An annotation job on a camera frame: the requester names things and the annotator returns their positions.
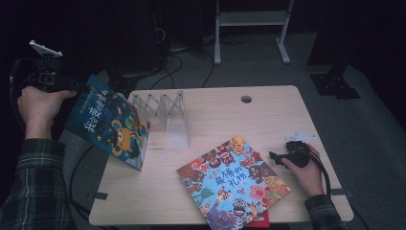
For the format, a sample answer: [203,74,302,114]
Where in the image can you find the white metal frame stand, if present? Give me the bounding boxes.
[214,0,295,66]

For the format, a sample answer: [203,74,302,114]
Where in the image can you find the dark tape strip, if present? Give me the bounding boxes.
[329,189,354,197]

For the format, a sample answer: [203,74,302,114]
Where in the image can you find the light blue animal picture book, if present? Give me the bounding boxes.
[176,134,292,230]

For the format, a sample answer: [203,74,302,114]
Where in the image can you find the person's left hand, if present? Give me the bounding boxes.
[17,85,79,141]

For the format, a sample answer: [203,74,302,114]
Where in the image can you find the black cable beside table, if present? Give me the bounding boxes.
[69,145,97,221]

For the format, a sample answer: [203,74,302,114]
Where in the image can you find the black looped floor cable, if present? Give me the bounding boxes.
[149,52,185,90]

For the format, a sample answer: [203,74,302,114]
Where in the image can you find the black floor base plate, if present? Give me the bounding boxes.
[309,72,362,100]

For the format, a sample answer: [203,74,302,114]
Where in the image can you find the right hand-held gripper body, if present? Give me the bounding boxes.
[281,131,318,170]

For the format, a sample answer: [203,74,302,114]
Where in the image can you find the person's right hand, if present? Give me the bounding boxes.
[282,144,325,199]

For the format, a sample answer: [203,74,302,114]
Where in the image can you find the dark blue monster picture book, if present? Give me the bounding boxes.
[64,74,151,172]

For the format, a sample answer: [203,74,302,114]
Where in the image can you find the black stand base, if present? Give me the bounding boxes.
[106,61,162,97]

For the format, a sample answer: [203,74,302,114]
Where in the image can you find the right hand-held gripper cable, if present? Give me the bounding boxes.
[300,145,332,196]

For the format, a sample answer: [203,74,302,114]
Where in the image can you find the red picture book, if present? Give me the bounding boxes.
[245,210,271,229]

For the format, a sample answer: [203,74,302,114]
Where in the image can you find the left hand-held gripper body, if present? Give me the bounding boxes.
[29,39,81,94]

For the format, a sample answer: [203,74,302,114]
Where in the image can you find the clear acrylic book stand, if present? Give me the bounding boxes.
[128,90,190,150]

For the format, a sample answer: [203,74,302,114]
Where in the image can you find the black straight floor cable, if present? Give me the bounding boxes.
[200,47,215,89]

